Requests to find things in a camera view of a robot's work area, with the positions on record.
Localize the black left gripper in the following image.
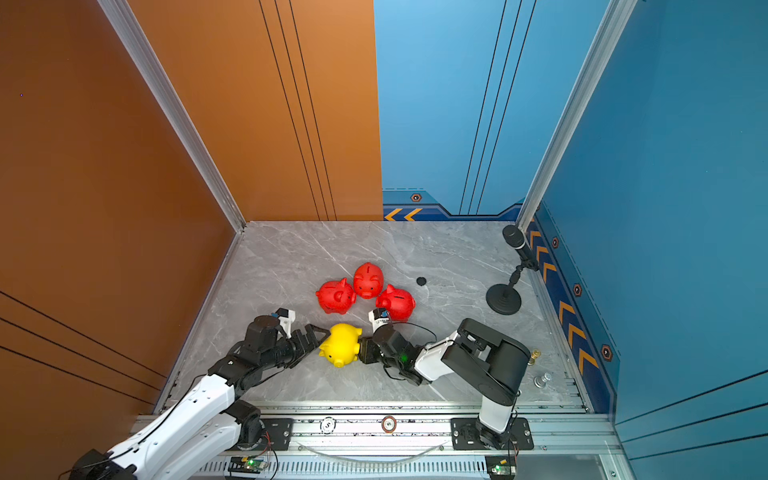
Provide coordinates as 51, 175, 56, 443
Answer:
261, 323, 331, 372

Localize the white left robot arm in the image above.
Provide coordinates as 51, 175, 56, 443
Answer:
64, 308, 330, 479

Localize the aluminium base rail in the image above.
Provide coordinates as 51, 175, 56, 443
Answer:
280, 403, 629, 471

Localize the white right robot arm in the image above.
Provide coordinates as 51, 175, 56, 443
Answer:
359, 318, 532, 449

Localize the aluminium corner post left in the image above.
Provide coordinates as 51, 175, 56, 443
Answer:
98, 0, 246, 234

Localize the red piggy bank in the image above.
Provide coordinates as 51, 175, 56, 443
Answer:
376, 285, 416, 322
353, 262, 384, 300
315, 278, 357, 315

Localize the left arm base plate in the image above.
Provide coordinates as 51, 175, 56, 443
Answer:
228, 417, 294, 452

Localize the yellow piggy bank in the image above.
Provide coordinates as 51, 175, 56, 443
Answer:
319, 323, 363, 368

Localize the aluminium corner post right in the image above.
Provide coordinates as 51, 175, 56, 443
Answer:
516, 0, 637, 232

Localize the small silver fitting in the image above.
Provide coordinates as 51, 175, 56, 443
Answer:
533, 372, 552, 389

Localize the aluminium corner post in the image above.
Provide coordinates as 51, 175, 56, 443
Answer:
98, 0, 246, 234
516, 0, 637, 232

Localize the green circuit board right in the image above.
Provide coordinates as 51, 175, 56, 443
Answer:
484, 456, 517, 480

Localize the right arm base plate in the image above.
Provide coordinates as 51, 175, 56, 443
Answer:
450, 417, 534, 451

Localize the small brass fitting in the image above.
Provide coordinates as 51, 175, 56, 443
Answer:
528, 350, 541, 365

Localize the green circuit board left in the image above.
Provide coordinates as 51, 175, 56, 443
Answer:
227, 457, 270, 476

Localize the green circuit board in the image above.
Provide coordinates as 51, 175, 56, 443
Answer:
484, 456, 517, 480
227, 457, 270, 476

